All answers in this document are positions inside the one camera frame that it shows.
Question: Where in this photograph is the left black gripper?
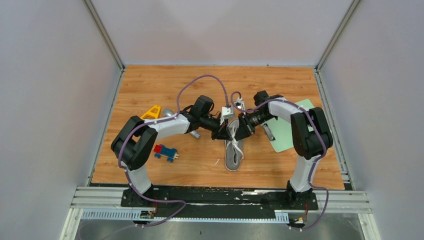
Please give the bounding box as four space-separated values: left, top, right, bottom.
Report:
200 114 233 142

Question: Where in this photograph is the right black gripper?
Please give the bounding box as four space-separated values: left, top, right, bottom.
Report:
234 110 276 142

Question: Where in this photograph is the white shoelace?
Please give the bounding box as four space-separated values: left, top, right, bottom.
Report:
225 119 245 162

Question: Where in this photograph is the grey canvas sneaker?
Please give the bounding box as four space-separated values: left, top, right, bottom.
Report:
225 119 245 172

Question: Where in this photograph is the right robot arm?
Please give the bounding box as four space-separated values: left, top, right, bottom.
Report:
233 90 333 209

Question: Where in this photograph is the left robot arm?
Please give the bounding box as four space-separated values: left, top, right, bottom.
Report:
110 95 231 207

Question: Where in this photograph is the green clipboard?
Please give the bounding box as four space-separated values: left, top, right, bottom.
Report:
261 97 313 153

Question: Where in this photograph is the silver microphone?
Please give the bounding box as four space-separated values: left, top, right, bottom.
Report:
161 108 202 140

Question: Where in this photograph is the blue red toy car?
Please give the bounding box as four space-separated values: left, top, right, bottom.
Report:
153 144 179 163

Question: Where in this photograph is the yellow toy block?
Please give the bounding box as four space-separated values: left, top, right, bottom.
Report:
140 105 162 120

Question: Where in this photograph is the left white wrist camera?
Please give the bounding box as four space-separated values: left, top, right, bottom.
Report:
220 106 235 125

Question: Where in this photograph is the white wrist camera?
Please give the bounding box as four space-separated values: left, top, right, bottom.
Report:
234 97 246 115
220 106 235 125

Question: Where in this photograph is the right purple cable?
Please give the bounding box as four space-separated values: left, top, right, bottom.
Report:
230 91 329 232

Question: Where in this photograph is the purple cable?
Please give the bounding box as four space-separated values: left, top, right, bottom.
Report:
230 91 329 232
117 74 231 229

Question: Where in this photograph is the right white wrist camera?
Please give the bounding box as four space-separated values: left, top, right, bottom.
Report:
234 97 246 115

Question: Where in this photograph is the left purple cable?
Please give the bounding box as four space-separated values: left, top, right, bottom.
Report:
117 74 231 229

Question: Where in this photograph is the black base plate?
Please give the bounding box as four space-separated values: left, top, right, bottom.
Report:
120 185 319 219

